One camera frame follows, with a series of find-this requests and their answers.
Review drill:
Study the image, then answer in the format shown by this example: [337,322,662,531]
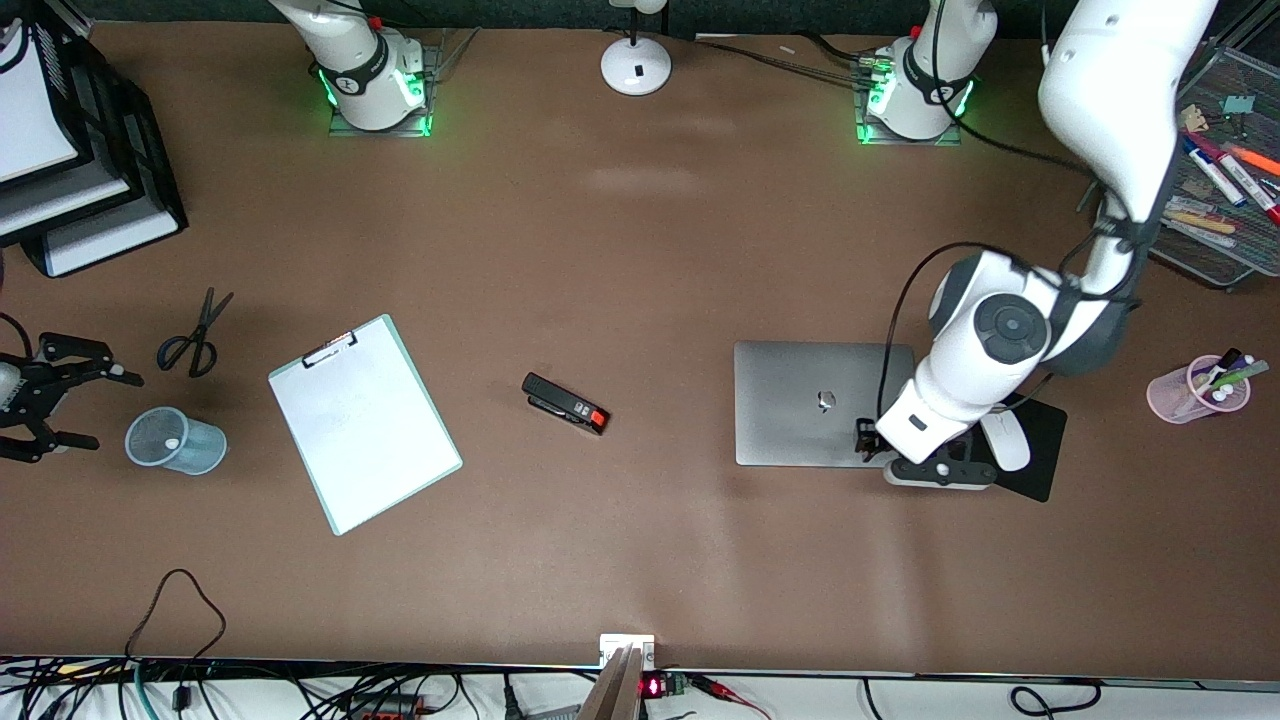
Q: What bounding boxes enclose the black cable bundle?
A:
[0,655,591,720]

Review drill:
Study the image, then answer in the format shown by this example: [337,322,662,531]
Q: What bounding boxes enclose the clear right arm base plate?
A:
[328,28,479,139]

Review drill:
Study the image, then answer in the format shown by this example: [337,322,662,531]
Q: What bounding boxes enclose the teal cable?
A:
[132,660,163,720]

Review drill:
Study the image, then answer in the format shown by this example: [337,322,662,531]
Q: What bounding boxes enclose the blue and white marker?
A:
[1182,134,1249,209]

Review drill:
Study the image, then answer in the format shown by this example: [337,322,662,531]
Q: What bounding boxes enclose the black coiled cable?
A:
[1008,678,1106,719]

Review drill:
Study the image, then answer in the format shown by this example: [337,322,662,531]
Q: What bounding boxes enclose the black wire mesh tray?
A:
[1078,45,1280,293]

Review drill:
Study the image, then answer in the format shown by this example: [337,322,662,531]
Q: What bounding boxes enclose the orange highlighter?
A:
[1224,142,1280,179]

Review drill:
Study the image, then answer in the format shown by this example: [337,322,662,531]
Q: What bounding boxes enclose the thin black looped cable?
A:
[125,568,227,663]

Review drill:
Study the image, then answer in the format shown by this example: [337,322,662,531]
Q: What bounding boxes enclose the black handled scissors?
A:
[156,288,235,379]

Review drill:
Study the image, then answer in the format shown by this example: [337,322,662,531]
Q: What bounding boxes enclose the pink translucent pen cup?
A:
[1146,355,1253,425]

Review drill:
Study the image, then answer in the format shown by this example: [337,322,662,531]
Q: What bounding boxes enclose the green marker in pink cup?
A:
[1207,360,1271,397]

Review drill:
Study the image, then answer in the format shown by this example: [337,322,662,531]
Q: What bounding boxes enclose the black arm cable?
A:
[0,310,37,363]
[876,0,1143,426]

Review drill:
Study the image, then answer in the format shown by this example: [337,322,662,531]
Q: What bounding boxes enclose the black stapler with red tip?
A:
[521,372,611,437]

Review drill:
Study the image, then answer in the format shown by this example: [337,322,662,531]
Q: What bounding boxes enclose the white box with grey post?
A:
[578,633,658,720]

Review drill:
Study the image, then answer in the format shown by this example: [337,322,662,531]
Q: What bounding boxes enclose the light green clipboard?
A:
[268,314,464,537]

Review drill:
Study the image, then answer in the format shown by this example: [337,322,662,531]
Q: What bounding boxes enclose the black mouse pad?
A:
[922,395,1069,503]

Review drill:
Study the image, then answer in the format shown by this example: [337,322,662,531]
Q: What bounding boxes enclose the black stacked paper tray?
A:
[0,0,189,279]

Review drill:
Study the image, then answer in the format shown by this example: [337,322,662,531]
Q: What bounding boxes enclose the light blue mesh pen cup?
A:
[125,406,228,476]

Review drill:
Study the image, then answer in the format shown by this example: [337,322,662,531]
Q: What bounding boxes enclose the clear left arm base plate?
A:
[853,50,966,148]

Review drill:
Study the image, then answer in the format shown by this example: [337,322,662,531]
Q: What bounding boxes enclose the red cable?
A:
[690,674,773,720]

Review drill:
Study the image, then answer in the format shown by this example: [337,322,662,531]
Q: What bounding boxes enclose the white lamp base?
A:
[600,0,673,97]

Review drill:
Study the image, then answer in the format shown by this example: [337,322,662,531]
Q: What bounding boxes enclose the white paper stack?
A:
[0,30,83,183]

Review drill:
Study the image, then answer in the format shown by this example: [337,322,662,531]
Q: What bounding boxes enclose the red and white marker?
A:
[1190,128,1280,227]

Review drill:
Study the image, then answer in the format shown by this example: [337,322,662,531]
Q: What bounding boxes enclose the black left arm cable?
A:
[876,0,1143,426]

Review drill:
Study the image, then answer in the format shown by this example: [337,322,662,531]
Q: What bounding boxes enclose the white paper sheet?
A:
[272,322,457,531]

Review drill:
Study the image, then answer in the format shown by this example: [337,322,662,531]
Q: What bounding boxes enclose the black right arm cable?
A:
[0,310,37,363]

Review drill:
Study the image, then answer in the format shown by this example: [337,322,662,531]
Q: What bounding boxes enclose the silver laptop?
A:
[733,341,926,469]

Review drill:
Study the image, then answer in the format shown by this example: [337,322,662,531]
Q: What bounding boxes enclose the black cables behind lamp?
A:
[690,33,879,89]

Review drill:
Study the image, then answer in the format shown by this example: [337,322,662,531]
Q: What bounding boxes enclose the white computer mouse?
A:
[980,410,1032,473]

